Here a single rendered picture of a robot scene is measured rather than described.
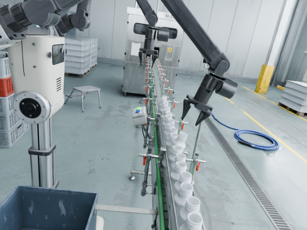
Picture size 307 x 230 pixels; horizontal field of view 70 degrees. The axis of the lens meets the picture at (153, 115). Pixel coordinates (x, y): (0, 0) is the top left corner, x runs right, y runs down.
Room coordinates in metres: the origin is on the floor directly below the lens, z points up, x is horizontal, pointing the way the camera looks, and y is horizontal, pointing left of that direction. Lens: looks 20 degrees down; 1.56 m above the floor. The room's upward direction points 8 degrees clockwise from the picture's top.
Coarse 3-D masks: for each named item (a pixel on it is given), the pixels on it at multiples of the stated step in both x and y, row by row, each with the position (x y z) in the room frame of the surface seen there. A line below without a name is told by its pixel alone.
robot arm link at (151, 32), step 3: (150, 27) 1.27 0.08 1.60; (147, 30) 1.25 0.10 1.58; (150, 30) 1.24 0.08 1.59; (153, 30) 1.25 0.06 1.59; (156, 30) 1.27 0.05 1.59; (147, 33) 1.25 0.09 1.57; (150, 33) 1.24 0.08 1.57; (153, 33) 1.25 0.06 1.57; (147, 36) 1.25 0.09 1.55; (150, 36) 1.24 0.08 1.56; (153, 36) 1.25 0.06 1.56; (150, 39) 1.26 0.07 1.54
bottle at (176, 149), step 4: (172, 148) 0.77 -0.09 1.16; (176, 148) 0.79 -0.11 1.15; (180, 148) 0.78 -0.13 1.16; (172, 152) 0.77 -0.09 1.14; (176, 152) 0.76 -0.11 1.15; (180, 152) 0.76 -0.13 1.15; (168, 156) 0.77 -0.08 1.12; (172, 156) 0.76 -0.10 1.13; (168, 160) 0.76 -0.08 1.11; (172, 160) 0.75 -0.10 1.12; (168, 164) 0.76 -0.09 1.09
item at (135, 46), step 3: (132, 42) 5.47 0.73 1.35; (135, 42) 5.47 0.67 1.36; (138, 42) 5.49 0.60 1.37; (132, 45) 5.47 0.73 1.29; (135, 45) 5.48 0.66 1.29; (138, 45) 5.48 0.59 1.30; (132, 48) 5.47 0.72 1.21; (135, 48) 5.48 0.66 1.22; (138, 48) 5.48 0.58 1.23; (132, 51) 5.47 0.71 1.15; (135, 51) 5.47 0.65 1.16; (138, 51) 5.48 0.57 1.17; (132, 54) 5.47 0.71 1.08; (135, 54) 5.47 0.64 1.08
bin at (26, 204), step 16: (16, 192) 0.67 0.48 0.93; (32, 192) 0.69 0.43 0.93; (48, 192) 0.69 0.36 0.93; (64, 192) 0.70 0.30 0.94; (80, 192) 0.70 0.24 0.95; (96, 192) 0.71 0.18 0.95; (0, 208) 0.57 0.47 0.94; (16, 208) 0.66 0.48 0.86; (32, 208) 0.69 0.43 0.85; (48, 208) 0.69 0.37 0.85; (64, 208) 0.70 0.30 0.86; (80, 208) 0.70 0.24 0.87; (96, 208) 0.65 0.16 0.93; (112, 208) 0.66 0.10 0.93; (128, 208) 0.67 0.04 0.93; (0, 224) 0.56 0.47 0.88; (16, 224) 0.65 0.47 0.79; (32, 224) 0.69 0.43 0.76; (48, 224) 0.69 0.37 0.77; (64, 224) 0.70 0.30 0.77; (80, 224) 0.70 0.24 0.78
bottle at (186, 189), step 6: (180, 186) 0.54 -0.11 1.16; (186, 186) 0.55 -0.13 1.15; (192, 186) 0.54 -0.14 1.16; (180, 192) 0.53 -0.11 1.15; (186, 192) 0.52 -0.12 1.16; (174, 198) 0.53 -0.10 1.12; (180, 198) 0.52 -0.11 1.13; (186, 198) 0.52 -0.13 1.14; (180, 204) 0.51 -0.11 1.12; (174, 222) 0.52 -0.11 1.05; (174, 228) 0.51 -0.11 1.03
